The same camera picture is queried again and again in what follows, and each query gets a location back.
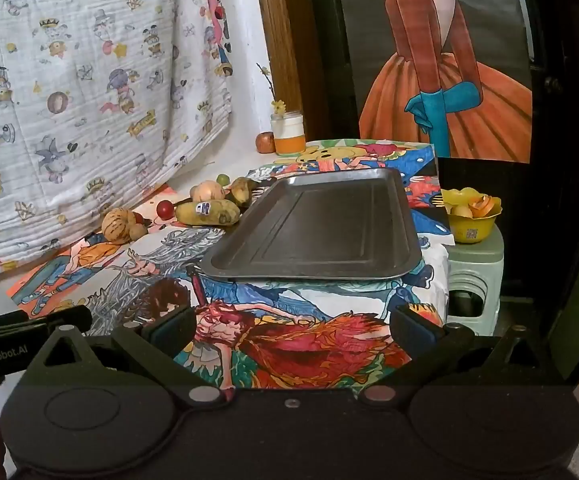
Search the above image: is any metal tray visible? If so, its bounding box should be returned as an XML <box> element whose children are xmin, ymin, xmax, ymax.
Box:
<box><xmin>200</xmin><ymin>167</ymin><xmax>421</xmax><ymax>282</ymax></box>

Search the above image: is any colourful anime tablecloth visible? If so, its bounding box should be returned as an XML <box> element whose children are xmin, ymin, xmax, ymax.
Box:
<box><xmin>174</xmin><ymin>260</ymin><xmax>450</xmax><ymax>392</ymax></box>

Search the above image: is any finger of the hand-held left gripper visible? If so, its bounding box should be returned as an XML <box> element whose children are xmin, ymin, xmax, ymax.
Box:
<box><xmin>22</xmin><ymin>305</ymin><xmax>93</xmax><ymax>336</ymax></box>

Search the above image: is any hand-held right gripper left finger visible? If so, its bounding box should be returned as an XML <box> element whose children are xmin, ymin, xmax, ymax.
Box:
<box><xmin>28</xmin><ymin>305</ymin><xmax>233</xmax><ymax>406</ymax></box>

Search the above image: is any yellow bowl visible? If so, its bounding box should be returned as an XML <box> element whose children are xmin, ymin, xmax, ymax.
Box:
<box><xmin>442</xmin><ymin>187</ymin><xmax>503</xmax><ymax>245</ymax></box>

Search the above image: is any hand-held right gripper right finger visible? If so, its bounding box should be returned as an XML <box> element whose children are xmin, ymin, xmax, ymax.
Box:
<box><xmin>356</xmin><ymin>303</ymin><xmax>556</xmax><ymax>405</ymax></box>

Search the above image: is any wall poster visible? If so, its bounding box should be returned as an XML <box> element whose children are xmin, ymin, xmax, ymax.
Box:
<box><xmin>332</xmin><ymin>0</ymin><xmax>535</xmax><ymax>163</ymax></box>

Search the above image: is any white printed blanket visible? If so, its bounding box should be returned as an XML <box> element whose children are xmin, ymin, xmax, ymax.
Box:
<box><xmin>0</xmin><ymin>0</ymin><xmax>235</xmax><ymax>283</ymax></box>

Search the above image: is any banana with sticker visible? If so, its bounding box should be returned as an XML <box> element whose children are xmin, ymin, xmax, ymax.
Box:
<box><xmin>175</xmin><ymin>199</ymin><xmax>242</xmax><ymax>227</ymax></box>

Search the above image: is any green plastic stool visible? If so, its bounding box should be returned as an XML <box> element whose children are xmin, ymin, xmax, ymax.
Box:
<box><xmin>444</xmin><ymin>232</ymin><xmax>505</xmax><ymax>336</ymax></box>

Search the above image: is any striped tan melon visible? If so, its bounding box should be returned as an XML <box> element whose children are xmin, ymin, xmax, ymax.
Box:
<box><xmin>190</xmin><ymin>180</ymin><xmax>228</xmax><ymax>204</ymax></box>
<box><xmin>100</xmin><ymin>208</ymin><xmax>136</xmax><ymax>246</ymax></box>

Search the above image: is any wooden door frame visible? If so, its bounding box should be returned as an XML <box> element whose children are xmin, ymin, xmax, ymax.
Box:
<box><xmin>252</xmin><ymin>0</ymin><xmax>310</xmax><ymax>141</ymax></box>

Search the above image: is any orange peel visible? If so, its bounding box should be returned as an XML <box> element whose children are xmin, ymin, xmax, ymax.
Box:
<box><xmin>471</xmin><ymin>192</ymin><xmax>503</xmax><ymax>218</ymax></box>

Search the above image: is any white and orange jar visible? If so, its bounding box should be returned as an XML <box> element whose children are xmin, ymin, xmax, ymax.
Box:
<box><xmin>270</xmin><ymin>110</ymin><xmax>306</xmax><ymax>157</ymax></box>

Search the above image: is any spotted yellow banana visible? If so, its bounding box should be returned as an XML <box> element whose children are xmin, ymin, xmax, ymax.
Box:
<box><xmin>228</xmin><ymin>176</ymin><xmax>261</xmax><ymax>209</ymax></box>

